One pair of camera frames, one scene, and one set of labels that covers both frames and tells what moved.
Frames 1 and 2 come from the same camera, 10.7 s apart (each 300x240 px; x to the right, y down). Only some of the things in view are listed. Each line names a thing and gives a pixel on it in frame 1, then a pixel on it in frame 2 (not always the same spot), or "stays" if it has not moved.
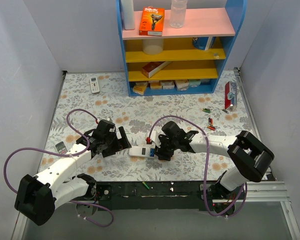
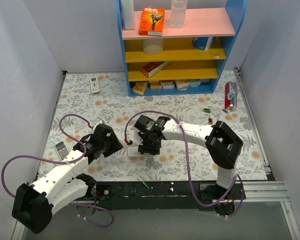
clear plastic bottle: [177, 15] stays
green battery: [146, 185] stays
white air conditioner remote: [95, 85] stays
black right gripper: [160, 149] to [149, 147]
